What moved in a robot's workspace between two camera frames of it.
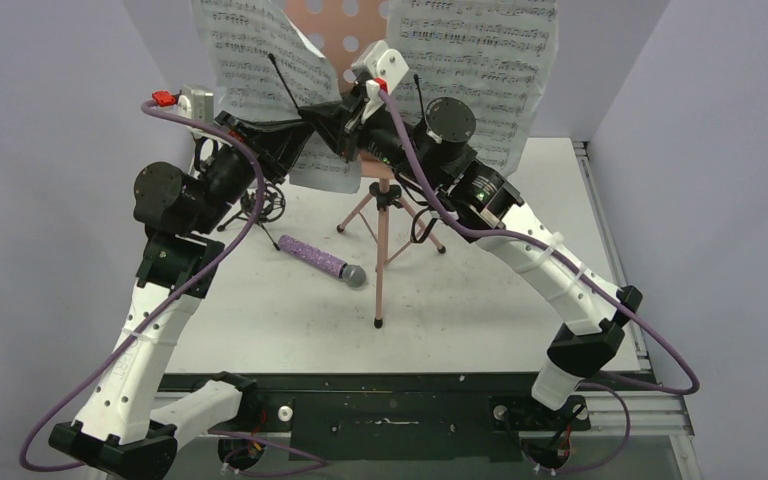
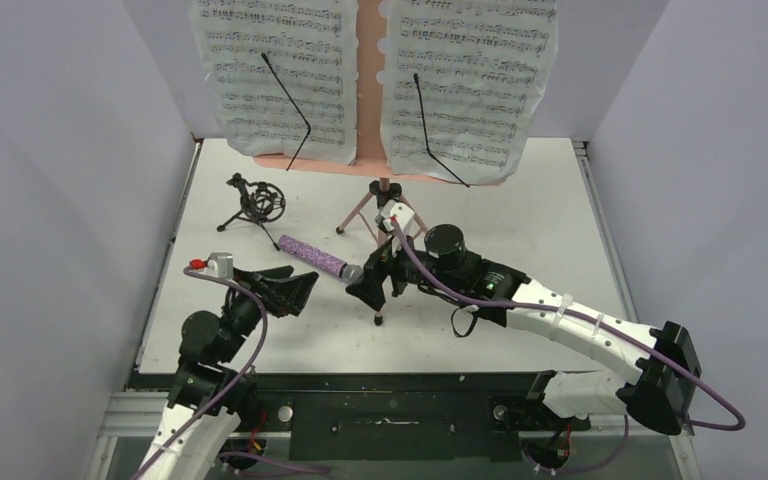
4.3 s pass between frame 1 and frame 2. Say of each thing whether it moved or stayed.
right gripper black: moved
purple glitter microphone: stayed
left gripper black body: moved
